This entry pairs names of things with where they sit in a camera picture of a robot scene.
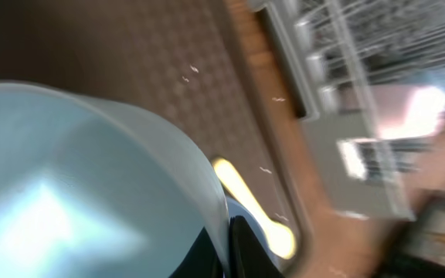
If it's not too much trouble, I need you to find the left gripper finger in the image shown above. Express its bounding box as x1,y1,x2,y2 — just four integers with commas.
171,216,284,278

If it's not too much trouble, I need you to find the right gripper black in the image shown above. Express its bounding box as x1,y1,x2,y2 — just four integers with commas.
372,198,445,278

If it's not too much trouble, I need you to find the light blue bowl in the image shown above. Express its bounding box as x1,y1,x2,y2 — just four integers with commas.
0,83,229,277

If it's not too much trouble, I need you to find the light blue cup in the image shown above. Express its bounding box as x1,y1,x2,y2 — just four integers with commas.
399,67,445,93

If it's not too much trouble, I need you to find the grey dishwasher rack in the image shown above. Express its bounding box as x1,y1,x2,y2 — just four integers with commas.
248,0,445,219

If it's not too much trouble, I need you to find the yellow plastic spoon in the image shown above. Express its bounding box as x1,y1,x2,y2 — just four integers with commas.
212,158,297,259

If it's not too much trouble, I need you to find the dark blue plate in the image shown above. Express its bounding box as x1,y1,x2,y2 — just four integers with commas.
226,196,280,270

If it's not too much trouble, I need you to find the brown serving tray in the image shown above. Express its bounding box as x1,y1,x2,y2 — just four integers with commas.
0,0,310,277

